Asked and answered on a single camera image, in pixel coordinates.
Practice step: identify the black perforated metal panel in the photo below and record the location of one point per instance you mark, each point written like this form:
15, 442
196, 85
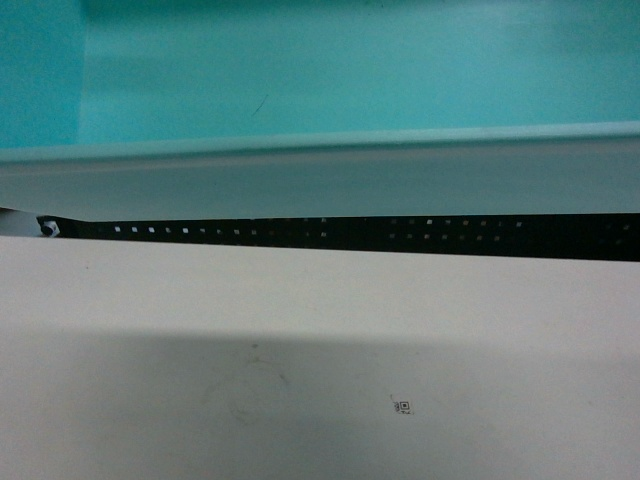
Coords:
606, 237

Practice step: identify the teal plastic bin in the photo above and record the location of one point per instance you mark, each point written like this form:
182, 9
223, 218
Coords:
164, 110

